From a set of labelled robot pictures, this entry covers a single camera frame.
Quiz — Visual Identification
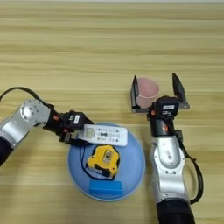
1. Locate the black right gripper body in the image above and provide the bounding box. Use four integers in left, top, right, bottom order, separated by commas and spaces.
130, 101, 191, 138

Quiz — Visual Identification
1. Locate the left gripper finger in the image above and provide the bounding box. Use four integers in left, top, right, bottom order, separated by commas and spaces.
84, 115, 95, 126
65, 137, 92, 148

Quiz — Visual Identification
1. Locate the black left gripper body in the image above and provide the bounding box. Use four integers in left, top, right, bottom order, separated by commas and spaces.
43, 108, 86, 144

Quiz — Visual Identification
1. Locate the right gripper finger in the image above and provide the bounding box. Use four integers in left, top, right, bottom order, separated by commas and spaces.
129, 74, 140, 109
171, 73, 188, 104

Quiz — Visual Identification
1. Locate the pink plastic cup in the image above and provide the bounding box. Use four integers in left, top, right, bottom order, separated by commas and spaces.
135, 77, 161, 109

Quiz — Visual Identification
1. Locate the white remote control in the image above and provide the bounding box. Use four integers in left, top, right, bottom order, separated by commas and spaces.
76, 123, 129, 147

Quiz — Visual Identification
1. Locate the blue rectangular block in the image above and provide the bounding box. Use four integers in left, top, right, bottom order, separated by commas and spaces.
88, 179, 123, 197

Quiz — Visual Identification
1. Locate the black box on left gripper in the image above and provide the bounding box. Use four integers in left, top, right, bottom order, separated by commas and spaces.
64, 110, 87, 132

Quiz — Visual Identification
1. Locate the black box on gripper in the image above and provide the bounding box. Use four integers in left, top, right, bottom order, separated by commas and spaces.
64, 110, 87, 132
154, 95, 180, 117

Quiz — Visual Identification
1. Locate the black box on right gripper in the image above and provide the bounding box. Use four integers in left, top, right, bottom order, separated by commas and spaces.
154, 95, 180, 117

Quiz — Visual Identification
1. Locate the yellow black tape measure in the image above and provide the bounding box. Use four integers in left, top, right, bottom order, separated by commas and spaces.
79, 143, 121, 180

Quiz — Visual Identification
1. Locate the light blue round plate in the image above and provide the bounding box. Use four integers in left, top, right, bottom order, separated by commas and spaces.
67, 122, 146, 202

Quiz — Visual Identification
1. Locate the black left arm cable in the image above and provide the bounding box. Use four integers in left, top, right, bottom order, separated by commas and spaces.
0, 86, 55, 110

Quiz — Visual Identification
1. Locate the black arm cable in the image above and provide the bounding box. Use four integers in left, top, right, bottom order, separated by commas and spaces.
171, 116, 205, 205
0, 86, 55, 110

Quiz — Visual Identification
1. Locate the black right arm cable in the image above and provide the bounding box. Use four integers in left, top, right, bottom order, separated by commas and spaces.
171, 116, 205, 205

